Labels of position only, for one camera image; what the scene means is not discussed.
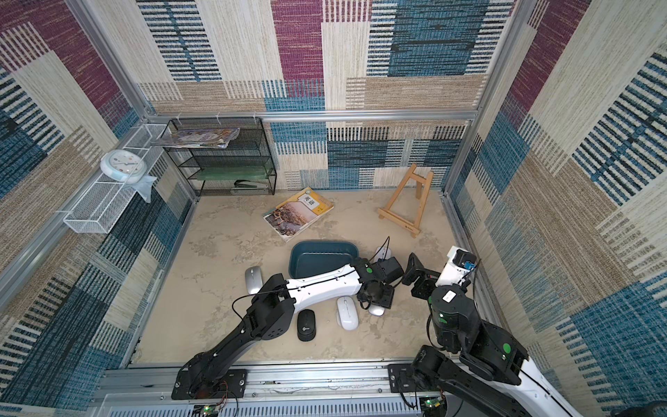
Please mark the black Lecoo mouse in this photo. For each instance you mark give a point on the black Lecoo mouse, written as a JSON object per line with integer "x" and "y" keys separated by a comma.
{"x": 306, "y": 325}

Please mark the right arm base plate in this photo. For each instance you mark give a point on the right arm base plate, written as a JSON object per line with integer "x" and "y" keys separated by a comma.
{"x": 402, "y": 380}

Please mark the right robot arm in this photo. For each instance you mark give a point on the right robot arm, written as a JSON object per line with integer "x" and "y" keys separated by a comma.
{"x": 481, "y": 363}

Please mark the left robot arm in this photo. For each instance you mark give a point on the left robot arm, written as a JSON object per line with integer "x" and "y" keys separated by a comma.
{"x": 271, "y": 312}

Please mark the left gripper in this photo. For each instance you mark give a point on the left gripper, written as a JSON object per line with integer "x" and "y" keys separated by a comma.
{"x": 386, "y": 301}

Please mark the white wire wall basket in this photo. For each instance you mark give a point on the white wire wall basket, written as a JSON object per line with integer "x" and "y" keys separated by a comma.
{"x": 100, "y": 206}

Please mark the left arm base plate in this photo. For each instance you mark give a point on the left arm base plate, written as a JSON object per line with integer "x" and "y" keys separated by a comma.
{"x": 232, "y": 384}

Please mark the silver slim mouse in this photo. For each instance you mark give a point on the silver slim mouse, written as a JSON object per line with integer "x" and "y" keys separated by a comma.
{"x": 253, "y": 280}

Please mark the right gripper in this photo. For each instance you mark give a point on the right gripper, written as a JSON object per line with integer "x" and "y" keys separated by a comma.
{"x": 422, "y": 281}

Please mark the yellow textbook on table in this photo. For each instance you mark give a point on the yellow textbook on table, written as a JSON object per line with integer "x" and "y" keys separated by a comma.
{"x": 297, "y": 213}

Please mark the magazine on shelf top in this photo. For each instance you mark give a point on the magazine on shelf top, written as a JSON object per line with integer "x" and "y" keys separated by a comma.
{"x": 197, "y": 139}

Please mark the white round clock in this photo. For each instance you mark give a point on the white round clock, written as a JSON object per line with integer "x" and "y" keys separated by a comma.
{"x": 123, "y": 166}

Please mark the teal plastic storage box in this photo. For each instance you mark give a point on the teal plastic storage box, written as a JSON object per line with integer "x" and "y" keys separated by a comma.
{"x": 312, "y": 258}

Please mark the small wooden easel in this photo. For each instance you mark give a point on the small wooden easel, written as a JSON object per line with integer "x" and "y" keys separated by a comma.
{"x": 407, "y": 205}

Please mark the black wire mesh shelf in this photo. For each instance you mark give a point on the black wire mesh shelf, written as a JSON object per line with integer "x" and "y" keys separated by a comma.
{"x": 245, "y": 167}

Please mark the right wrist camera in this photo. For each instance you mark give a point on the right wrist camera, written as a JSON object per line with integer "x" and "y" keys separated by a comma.
{"x": 460, "y": 264}

